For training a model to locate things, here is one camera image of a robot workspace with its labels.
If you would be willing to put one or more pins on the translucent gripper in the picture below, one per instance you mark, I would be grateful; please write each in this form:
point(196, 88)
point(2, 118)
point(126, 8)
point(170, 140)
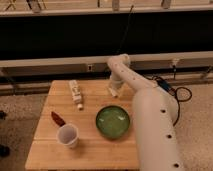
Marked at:
point(116, 85)

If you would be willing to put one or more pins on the white sponge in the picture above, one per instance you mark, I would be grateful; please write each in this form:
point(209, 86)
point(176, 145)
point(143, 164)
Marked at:
point(113, 92)

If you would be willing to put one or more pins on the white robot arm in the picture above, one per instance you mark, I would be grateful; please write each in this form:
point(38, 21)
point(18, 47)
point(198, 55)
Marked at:
point(154, 113)

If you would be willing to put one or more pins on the white ceramic cup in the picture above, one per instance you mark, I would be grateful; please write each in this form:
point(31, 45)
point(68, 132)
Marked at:
point(68, 135)

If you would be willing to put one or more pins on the green bowl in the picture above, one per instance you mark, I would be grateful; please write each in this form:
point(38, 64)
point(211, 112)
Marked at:
point(112, 122)

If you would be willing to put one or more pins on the white tube with cap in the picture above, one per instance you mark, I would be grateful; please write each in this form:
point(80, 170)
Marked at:
point(76, 94)

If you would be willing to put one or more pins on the dark red small object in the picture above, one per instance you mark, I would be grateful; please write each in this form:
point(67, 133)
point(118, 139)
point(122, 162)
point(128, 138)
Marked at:
point(57, 119)

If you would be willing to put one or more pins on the wooden table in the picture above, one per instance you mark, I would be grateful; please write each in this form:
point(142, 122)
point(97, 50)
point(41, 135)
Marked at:
point(93, 151)

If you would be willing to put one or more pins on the white wall outlet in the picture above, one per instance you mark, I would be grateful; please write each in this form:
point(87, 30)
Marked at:
point(90, 68)

